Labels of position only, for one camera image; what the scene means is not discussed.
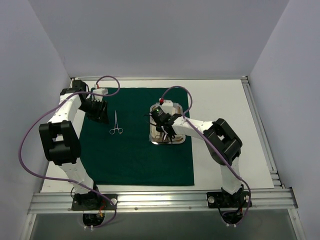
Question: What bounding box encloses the silver instrument tray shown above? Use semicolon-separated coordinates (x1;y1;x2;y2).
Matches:
149;100;186;145

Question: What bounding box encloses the green surgical cloth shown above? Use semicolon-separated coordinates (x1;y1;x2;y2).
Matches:
79;88;194;187

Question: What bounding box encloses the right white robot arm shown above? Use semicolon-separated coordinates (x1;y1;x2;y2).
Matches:
149;105;243;207

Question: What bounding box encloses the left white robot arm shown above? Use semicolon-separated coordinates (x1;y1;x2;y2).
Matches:
38;80;109;210

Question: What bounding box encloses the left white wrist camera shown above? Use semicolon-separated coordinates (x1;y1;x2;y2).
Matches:
91;87;109;97

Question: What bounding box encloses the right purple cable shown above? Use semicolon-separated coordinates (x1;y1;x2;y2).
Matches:
159;85;252;225

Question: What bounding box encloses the purple cable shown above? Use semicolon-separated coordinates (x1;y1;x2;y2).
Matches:
159;85;252;225
18;75;121;228

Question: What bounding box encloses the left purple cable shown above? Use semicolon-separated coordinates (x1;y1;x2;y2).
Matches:
18;75;121;228

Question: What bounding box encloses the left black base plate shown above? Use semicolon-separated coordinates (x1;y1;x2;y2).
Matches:
71;192;115;211

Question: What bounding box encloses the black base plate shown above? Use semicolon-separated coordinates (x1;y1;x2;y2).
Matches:
71;192;115;211
206;190;252;209

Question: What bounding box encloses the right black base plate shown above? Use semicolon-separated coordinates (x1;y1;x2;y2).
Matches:
206;190;252;209

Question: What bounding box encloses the aluminium right side rail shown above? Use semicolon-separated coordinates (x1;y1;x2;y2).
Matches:
241;76;285;189

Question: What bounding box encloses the aluminium rail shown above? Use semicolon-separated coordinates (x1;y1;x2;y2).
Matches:
241;76;285;189
28;188;298;214

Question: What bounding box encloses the aluminium front rail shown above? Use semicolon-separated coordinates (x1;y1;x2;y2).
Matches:
28;188;298;214

